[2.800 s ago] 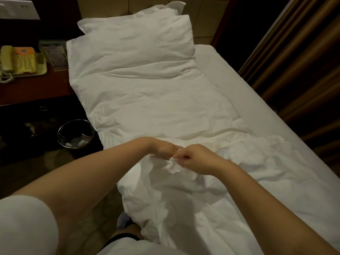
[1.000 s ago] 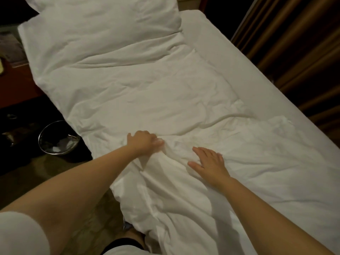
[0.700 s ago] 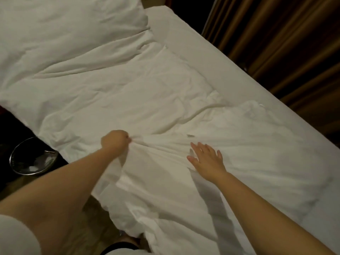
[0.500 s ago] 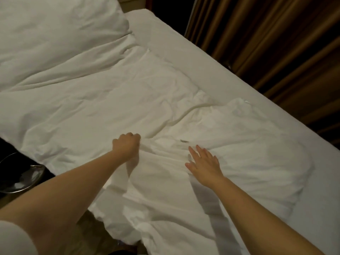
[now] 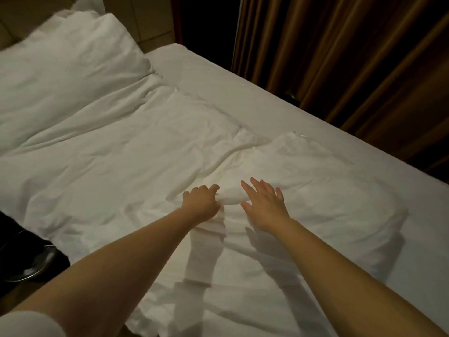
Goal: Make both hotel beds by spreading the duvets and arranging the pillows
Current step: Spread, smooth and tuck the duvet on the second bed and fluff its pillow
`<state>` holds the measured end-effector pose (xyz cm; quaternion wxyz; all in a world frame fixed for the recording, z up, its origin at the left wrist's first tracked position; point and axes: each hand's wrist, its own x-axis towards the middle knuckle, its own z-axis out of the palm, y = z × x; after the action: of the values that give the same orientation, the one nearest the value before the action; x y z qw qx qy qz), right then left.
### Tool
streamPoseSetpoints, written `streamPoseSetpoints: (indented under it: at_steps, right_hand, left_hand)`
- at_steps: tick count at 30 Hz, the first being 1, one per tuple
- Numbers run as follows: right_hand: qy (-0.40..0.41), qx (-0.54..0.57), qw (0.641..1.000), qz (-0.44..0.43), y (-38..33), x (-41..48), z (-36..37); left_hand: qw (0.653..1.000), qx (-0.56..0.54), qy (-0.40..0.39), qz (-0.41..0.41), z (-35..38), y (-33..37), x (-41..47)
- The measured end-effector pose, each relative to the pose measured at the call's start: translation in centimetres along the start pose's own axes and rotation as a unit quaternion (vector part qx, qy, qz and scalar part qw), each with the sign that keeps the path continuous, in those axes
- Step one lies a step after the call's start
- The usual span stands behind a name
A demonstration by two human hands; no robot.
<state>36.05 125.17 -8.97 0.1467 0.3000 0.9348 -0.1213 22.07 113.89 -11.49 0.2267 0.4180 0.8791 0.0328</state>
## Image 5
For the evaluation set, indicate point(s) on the brown curtain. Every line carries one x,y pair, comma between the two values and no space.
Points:
351,59

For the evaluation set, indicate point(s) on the person's white printed shirt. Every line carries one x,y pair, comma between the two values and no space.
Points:
28,325

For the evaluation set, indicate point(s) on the person's right forearm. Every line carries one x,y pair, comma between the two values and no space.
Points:
358,284

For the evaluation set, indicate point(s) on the black trash bin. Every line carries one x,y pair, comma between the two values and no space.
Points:
31,263

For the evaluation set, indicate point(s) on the tan padded headboard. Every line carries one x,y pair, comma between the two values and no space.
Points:
140,17

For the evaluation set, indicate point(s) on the person's left forearm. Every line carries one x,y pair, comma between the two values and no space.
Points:
105,277

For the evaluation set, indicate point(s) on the person's right hand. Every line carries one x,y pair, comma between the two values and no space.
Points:
265,205

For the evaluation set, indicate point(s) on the white duvet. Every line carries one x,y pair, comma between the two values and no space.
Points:
140,158

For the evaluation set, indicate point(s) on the white bed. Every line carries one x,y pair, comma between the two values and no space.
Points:
316,122

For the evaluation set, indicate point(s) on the person's left hand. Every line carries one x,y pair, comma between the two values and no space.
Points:
202,203

